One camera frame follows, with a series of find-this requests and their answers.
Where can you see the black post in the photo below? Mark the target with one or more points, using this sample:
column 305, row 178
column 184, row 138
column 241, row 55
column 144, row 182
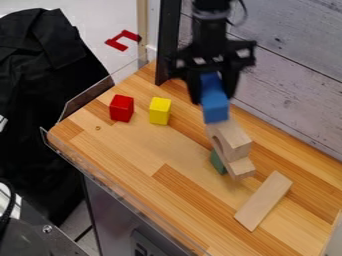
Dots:
column 167, row 40

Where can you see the wooden arch block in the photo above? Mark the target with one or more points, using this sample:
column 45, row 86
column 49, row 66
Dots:
column 230, row 146

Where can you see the black cloth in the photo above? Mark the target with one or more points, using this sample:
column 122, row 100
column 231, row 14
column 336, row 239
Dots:
column 40, row 100

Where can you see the blue arch block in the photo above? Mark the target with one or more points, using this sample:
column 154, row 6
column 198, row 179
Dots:
column 214, row 100

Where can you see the flat wooden plank block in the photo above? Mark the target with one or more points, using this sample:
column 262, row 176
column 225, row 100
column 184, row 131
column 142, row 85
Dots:
column 263, row 200

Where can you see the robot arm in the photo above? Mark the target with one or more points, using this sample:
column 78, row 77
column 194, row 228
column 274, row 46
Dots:
column 211, row 20

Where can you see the red cube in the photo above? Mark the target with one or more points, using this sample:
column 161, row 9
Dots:
column 121, row 107

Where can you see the yellow cube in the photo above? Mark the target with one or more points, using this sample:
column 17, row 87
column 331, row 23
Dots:
column 160, row 110

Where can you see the green block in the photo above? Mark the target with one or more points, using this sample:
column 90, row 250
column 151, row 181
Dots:
column 218, row 162

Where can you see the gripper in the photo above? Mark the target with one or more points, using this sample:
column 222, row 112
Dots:
column 214, row 55

